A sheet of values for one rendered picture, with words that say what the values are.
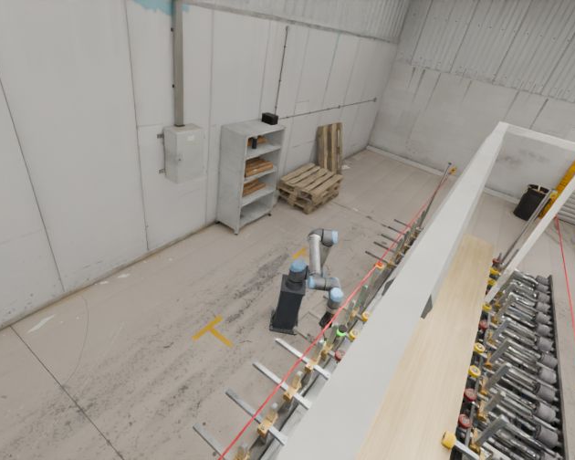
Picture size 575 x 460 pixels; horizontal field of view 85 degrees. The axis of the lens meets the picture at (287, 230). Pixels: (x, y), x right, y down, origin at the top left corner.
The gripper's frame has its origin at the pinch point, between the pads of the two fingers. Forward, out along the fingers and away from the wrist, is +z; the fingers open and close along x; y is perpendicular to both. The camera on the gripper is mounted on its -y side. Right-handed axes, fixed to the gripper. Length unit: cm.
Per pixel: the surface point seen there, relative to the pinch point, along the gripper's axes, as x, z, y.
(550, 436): -158, 18, 45
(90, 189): 256, -17, -26
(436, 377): -82, 12, 30
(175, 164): 236, -30, 58
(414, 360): -65, 12, 34
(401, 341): -43, -145, -119
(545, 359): -158, 20, 123
